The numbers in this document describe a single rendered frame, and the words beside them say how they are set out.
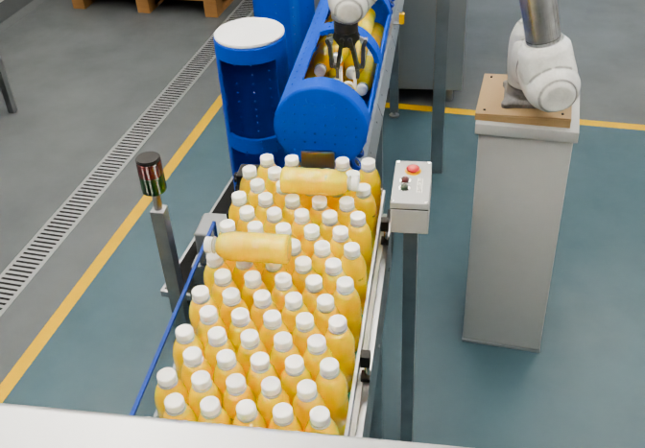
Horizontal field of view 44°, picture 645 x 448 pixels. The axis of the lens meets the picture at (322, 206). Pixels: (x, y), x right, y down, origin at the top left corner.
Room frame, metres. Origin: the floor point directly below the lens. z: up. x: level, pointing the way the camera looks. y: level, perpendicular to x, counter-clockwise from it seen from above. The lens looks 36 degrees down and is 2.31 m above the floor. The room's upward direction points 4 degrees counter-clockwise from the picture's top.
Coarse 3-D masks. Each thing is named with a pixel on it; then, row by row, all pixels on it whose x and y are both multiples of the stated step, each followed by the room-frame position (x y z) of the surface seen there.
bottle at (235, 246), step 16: (224, 240) 1.45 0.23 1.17; (240, 240) 1.44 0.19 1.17; (256, 240) 1.43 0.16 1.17; (272, 240) 1.43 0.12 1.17; (288, 240) 1.43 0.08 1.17; (224, 256) 1.43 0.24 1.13; (240, 256) 1.42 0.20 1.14; (256, 256) 1.41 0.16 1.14; (272, 256) 1.40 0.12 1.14; (288, 256) 1.43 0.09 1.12
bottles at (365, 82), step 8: (376, 24) 2.81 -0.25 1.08; (376, 32) 2.74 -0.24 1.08; (376, 40) 2.68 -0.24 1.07; (312, 56) 2.56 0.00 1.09; (368, 56) 2.54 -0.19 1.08; (312, 64) 2.48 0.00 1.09; (368, 64) 2.48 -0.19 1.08; (376, 64) 2.52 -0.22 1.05; (312, 72) 2.44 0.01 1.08; (328, 72) 2.44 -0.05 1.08; (344, 72) 2.42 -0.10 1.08; (368, 72) 2.43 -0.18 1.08; (344, 80) 2.40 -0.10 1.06; (352, 80) 2.47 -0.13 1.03; (360, 80) 2.39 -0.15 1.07; (368, 80) 2.39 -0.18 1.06; (360, 88) 2.36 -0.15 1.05; (368, 88) 2.37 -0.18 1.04
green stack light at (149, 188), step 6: (144, 180) 1.65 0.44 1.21; (150, 180) 1.65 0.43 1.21; (156, 180) 1.65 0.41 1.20; (162, 180) 1.67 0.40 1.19; (144, 186) 1.65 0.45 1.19; (150, 186) 1.65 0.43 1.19; (156, 186) 1.65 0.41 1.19; (162, 186) 1.66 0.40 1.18; (144, 192) 1.66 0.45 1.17; (150, 192) 1.65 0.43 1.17; (156, 192) 1.65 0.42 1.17; (162, 192) 1.66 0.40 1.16
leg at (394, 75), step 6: (396, 42) 3.95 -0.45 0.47; (396, 48) 3.95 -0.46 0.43; (396, 54) 3.95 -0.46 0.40; (396, 60) 3.95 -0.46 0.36; (396, 66) 3.95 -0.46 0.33; (396, 72) 3.95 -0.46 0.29; (396, 78) 3.95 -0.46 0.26; (390, 84) 3.95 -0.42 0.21; (396, 84) 3.95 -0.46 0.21; (390, 90) 3.95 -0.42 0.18; (396, 90) 3.95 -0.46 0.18; (390, 96) 3.95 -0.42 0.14; (396, 96) 3.95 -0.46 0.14; (390, 102) 3.95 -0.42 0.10; (396, 102) 3.95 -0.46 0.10; (390, 108) 3.95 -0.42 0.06; (396, 108) 3.95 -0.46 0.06; (390, 114) 3.97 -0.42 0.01; (396, 114) 3.97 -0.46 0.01
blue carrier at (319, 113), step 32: (320, 0) 2.87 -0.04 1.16; (384, 0) 2.82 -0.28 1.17; (320, 32) 2.45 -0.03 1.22; (384, 32) 2.66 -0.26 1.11; (288, 96) 2.06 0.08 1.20; (320, 96) 2.04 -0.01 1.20; (352, 96) 2.05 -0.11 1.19; (288, 128) 2.06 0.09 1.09; (320, 128) 2.04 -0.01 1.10; (352, 128) 2.02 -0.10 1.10
